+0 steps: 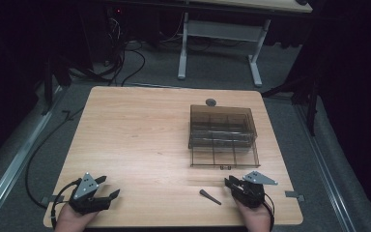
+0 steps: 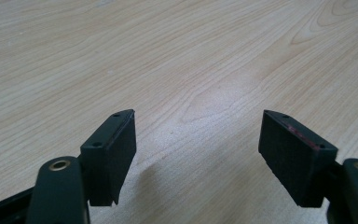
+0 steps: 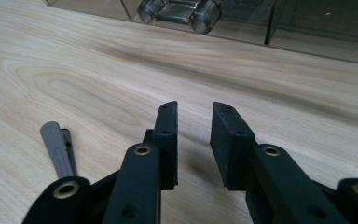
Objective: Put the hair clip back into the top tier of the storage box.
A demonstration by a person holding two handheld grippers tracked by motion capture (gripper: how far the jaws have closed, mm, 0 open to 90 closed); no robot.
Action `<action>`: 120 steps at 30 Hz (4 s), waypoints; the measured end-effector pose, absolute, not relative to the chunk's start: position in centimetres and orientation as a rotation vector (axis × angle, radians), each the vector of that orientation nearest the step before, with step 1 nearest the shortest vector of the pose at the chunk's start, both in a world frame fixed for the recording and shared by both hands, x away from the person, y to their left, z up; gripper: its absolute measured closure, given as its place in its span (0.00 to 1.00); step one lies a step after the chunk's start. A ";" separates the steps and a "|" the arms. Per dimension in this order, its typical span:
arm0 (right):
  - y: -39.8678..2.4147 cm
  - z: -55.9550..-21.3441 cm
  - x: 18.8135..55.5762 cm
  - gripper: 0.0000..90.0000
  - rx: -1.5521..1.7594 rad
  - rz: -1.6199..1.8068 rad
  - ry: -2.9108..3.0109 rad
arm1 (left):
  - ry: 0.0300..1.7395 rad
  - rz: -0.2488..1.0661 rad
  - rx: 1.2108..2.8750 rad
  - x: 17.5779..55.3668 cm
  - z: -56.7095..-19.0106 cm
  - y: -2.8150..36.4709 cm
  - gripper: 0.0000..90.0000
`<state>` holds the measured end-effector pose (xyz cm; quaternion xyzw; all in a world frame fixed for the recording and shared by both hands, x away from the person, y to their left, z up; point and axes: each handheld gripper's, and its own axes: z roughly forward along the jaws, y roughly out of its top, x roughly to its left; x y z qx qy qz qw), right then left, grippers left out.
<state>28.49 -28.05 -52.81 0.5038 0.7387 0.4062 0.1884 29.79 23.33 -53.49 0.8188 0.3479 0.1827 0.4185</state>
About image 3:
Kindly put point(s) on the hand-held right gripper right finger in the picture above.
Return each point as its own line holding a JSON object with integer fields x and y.
{"x": 233, "y": 146}

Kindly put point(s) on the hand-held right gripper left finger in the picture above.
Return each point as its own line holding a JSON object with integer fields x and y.
{"x": 164, "y": 146}

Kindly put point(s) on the clear acrylic organizer box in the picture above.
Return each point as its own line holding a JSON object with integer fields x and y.
{"x": 261, "y": 21}

